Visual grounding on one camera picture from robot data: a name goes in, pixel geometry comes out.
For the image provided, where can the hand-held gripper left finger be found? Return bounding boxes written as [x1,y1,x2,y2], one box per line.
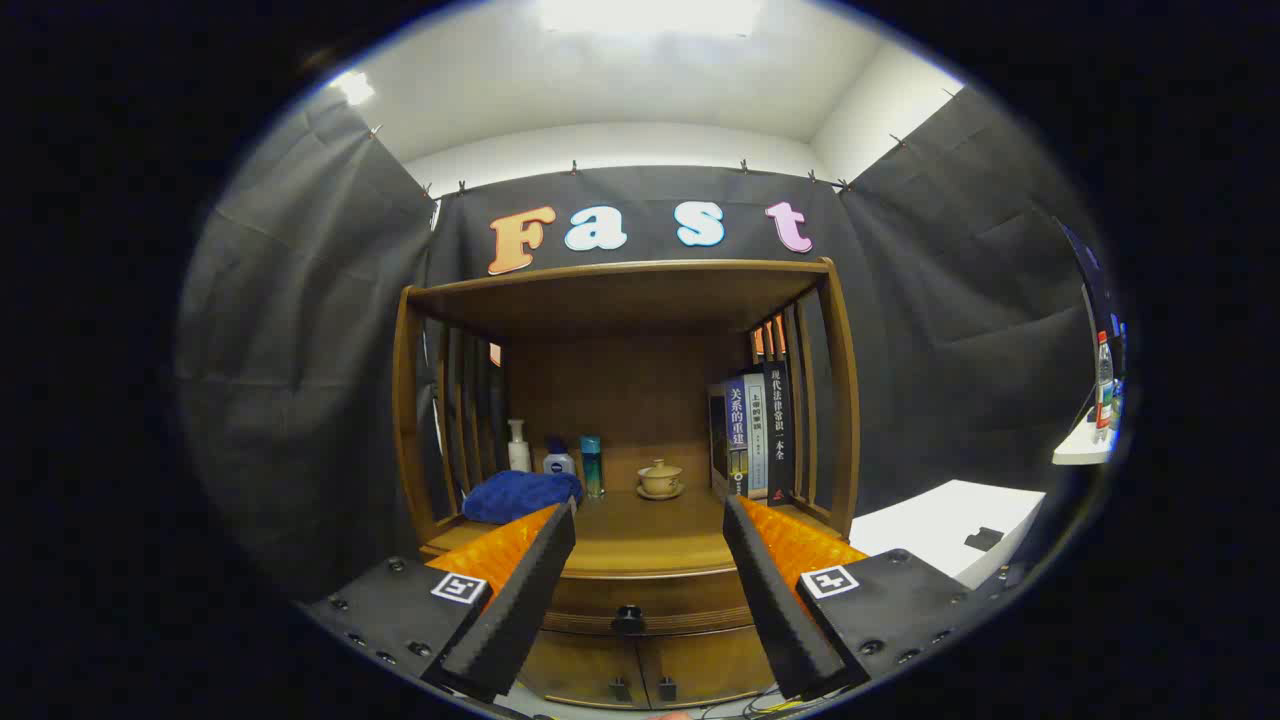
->
[300,497,579,703]

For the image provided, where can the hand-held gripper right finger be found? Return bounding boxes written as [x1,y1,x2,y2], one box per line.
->
[722,493,1001,701]

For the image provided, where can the wooden drawer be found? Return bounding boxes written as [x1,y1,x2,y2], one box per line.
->
[545,570,763,638]

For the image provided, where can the wooden cabinet door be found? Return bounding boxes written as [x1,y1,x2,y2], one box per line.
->
[638,625,779,707]
[518,630,641,707]

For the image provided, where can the wooden countertop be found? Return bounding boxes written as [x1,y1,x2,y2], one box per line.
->
[420,488,851,581]

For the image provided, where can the wooden cabinet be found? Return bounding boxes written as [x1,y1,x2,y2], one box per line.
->
[392,258,863,711]

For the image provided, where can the blue folded towel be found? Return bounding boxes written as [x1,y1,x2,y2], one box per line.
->
[462,470,584,526]

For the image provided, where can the beige lidded tea cup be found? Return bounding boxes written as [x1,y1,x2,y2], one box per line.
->
[637,459,687,501]

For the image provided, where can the black spine book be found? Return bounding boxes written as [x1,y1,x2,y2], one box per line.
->
[762,362,797,506]

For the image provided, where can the pale spine book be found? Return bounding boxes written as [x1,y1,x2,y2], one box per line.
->
[744,372,771,496]

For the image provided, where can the blue spine book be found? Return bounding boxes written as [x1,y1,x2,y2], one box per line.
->
[708,376,751,498]

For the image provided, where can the black backdrop cloth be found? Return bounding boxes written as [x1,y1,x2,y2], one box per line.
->
[175,85,1101,601]

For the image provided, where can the clear water bottle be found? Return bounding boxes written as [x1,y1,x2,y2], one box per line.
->
[1093,330,1116,441]

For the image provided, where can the tangled floor cables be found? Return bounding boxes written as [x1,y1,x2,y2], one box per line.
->
[700,685,831,717]

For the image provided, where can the white wall shelf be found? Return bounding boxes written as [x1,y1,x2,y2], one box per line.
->
[1052,410,1116,466]

